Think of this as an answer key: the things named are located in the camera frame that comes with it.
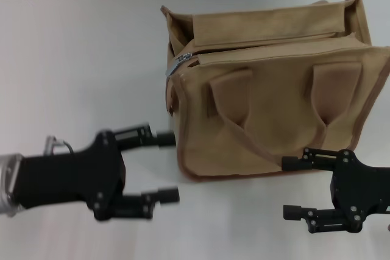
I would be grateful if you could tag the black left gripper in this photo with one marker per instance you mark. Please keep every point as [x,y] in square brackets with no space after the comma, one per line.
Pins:
[67,177]

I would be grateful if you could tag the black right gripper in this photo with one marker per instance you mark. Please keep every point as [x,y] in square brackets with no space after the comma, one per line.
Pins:
[359,187]

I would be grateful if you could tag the khaki canvas food bag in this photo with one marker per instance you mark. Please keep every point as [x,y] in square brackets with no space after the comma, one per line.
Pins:
[274,114]

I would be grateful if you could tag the silver metal zipper pull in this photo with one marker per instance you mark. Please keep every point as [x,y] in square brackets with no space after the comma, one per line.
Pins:
[176,63]

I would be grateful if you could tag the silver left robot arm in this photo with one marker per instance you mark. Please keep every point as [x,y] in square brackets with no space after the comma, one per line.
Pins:
[7,184]

